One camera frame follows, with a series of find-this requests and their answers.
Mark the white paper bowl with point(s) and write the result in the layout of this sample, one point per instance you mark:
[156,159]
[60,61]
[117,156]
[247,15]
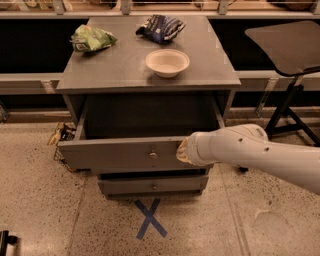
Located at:
[167,63]

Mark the blue tape cross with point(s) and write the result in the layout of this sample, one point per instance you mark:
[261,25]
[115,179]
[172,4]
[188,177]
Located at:
[149,219]

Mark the black object at floor corner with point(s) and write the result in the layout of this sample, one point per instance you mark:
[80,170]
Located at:
[5,240]

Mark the wire basket with snacks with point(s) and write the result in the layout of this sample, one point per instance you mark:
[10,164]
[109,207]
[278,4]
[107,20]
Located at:
[62,132]

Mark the green chip bag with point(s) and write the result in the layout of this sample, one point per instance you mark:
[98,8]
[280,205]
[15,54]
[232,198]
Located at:
[90,39]

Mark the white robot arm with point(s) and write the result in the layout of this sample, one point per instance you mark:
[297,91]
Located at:
[248,146]

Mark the dark blue chip bag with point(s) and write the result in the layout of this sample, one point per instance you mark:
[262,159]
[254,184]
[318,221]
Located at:
[160,28]

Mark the grey bottom drawer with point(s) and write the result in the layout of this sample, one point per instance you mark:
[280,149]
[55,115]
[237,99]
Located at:
[153,185]

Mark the cream foam padded gripper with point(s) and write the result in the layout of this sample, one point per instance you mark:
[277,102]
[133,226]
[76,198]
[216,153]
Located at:
[194,149]

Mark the grey wooden drawer cabinet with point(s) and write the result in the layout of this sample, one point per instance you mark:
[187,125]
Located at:
[122,69]

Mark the grey top drawer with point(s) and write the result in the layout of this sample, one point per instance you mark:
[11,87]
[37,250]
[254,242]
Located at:
[138,132]

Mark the grey drawer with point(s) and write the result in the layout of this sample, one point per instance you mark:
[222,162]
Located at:
[138,132]
[153,185]

